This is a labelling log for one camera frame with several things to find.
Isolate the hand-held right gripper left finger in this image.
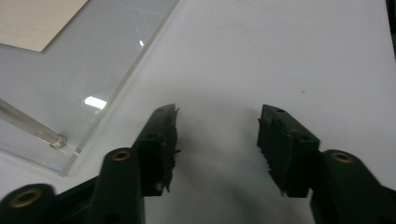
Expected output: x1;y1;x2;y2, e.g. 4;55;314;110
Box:
90;104;181;224

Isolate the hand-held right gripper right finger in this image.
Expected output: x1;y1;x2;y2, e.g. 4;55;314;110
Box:
257;105;396;224

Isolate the clear acrylic photo frame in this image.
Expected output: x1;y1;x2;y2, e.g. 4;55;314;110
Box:
0;0;181;177

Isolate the clear frame support rod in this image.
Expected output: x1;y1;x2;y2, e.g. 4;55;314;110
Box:
0;98;68;150

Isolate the photo print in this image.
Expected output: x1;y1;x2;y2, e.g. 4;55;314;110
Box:
0;0;90;53

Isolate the white table cover sheet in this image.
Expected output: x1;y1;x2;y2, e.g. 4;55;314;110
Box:
0;0;396;224

